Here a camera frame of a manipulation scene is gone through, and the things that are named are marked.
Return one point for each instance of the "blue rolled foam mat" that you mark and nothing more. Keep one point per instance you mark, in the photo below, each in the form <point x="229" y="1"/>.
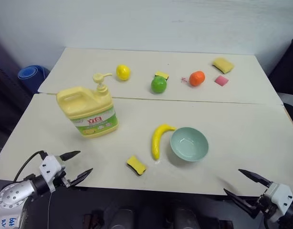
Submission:
<point x="29" y="74"/>

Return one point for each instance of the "orange toy fruit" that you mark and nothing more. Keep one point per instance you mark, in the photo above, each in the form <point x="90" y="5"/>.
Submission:
<point x="197" y="78"/>

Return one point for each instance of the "green toy apple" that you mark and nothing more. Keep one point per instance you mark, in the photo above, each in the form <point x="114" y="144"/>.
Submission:
<point x="158" y="84"/>

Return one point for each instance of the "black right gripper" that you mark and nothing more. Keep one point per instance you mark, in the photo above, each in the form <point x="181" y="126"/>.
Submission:
<point x="267" y="207"/>

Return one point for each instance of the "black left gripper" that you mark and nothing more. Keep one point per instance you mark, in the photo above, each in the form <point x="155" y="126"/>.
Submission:
<point x="63" y="181"/>

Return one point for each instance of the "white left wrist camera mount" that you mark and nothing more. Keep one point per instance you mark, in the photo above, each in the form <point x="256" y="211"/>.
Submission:
<point x="49" y="167"/>

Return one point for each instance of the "yellow dish soap pump bottle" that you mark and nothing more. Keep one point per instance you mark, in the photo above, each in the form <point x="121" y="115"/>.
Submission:
<point x="89" y="107"/>

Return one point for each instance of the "pink square eraser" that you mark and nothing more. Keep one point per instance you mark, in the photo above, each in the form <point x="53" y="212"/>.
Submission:
<point x="222" y="80"/>

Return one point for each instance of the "yellow toy lemon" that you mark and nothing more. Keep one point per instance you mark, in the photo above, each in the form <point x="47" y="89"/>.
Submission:
<point x="123" y="72"/>

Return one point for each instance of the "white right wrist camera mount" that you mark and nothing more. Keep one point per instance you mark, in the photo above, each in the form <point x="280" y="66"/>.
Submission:
<point x="281" y="195"/>

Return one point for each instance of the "small yellow black sponge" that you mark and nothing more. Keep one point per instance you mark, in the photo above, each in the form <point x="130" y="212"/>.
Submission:
<point x="134" y="163"/>
<point x="162" y="74"/>

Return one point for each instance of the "dark cabinet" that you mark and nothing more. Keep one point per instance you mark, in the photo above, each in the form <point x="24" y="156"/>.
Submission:
<point x="5" y="95"/>

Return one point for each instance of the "large yellow black sponge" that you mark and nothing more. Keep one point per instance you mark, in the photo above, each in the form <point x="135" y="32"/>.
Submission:
<point x="222" y="64"/>

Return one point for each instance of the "yellow toy banana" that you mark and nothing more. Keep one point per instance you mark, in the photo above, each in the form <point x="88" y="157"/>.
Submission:
<point x="156" y="143"/>

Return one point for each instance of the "light green bowl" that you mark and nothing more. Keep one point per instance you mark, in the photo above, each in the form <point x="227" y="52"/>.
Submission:
<point x="189" y="143"/>

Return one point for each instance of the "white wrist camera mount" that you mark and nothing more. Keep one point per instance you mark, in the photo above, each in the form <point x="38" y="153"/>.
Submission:
<point x="281" y="195"/>
<point x="49" y="167"/>

